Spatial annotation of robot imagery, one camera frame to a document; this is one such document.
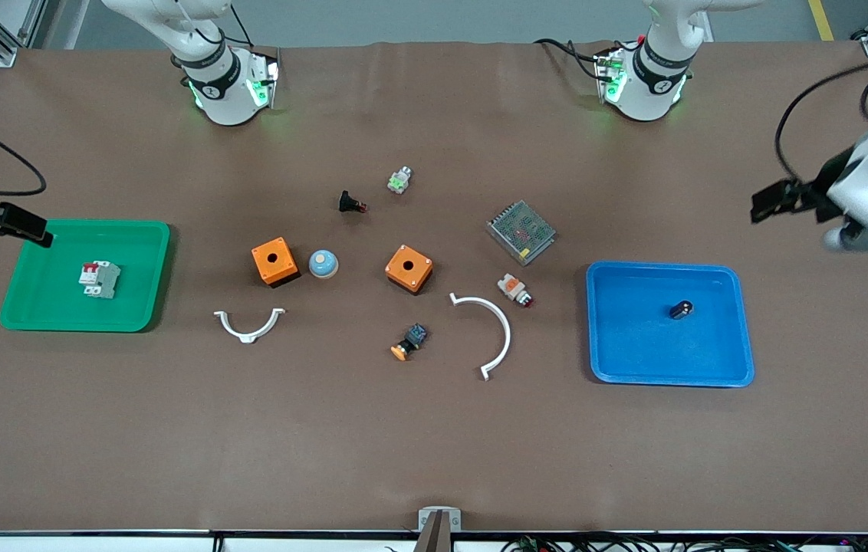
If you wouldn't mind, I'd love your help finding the blue dome push button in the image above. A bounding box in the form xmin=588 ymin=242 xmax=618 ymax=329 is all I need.
xmin=307 ymin=250 xmax=340 ymax=280

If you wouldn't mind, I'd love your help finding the white circuit breaker red switch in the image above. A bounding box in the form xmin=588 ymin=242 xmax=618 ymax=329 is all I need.
xmin=79 ymin=261 xmax=122 ymax=299

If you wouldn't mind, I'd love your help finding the large white pipe clamp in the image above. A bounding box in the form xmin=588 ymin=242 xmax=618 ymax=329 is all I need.
xmin=449 ymin=292 xmax=513 ymax=382

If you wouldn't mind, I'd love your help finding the green plastic tray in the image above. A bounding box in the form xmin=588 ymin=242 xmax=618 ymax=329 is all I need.
xmin=0 ymin=219 xmax=172 ymax=334

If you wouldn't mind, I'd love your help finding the metal mesh power supply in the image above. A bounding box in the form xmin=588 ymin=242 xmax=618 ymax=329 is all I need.
xmin=486 ymin=200 xmax=557 ymax=267

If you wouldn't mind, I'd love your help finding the orange button box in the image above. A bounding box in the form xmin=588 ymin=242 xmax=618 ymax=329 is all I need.
xmin=384 ymin=245 xmax=434 ymax=295
xmin=251 ymin=237 xmax=301 ymax=289

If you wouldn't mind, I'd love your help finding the white orange red indicator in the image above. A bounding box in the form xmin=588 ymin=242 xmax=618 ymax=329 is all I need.
xmin=497 ymin=273 xmax=534 ymax=309

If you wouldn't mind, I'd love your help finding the black base cable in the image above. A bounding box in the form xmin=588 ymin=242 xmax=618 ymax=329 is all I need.
xmin=534 ymin=37 xmax=605 ymax=79

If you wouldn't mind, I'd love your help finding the grey metal table bracket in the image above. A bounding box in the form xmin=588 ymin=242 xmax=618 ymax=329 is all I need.
xmin=417 ymin=506 xmax=462 ymax=552

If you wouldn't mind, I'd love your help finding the small white pipe clamp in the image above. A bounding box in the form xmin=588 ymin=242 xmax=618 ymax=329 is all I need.
xmin=213 ymin=308 xmax=286 ymax=345

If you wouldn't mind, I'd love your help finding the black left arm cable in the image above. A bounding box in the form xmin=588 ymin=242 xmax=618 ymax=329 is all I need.
xmin=776 ymin=58 xmax=868 ymax=183

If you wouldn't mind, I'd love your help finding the orange blue push button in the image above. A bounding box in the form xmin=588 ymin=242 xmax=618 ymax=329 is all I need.
xmin=390 ymin=323 xmax=429 ymax=362

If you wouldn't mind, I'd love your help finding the blue plastic tray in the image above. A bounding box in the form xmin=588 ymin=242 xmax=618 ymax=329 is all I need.
xmin=585 ymin=261 xmax=756 ymax=388

